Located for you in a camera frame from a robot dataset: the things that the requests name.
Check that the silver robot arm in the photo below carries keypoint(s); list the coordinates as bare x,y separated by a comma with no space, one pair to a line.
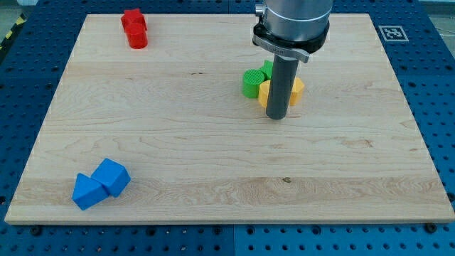
292,29

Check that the wooden board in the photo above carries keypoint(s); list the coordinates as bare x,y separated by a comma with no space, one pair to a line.
198,151

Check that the yellow heart block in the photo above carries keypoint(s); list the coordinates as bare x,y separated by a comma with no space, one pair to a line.
263,93

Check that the green cylinder block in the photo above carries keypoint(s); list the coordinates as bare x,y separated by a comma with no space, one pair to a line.
251,81

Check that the green star block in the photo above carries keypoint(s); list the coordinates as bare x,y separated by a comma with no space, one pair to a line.
266,69

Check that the yellow hexagon block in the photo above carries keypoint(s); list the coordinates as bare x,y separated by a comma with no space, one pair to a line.
297,92

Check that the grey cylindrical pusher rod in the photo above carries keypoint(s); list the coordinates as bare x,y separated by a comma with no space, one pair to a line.
283,74

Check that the blue cube block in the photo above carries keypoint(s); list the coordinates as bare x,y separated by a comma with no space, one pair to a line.
114,177

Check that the red cylinder block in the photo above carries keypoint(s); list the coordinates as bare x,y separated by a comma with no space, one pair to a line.
136,35

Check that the red star block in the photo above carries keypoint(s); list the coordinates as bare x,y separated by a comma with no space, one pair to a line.
133,16

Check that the blue triangular block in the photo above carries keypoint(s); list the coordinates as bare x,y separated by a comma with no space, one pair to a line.
87,192

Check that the fiducial marker tag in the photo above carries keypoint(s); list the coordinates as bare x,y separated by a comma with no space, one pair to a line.
393,33

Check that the black yellow hazard tape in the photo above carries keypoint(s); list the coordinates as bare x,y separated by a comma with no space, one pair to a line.
11,25

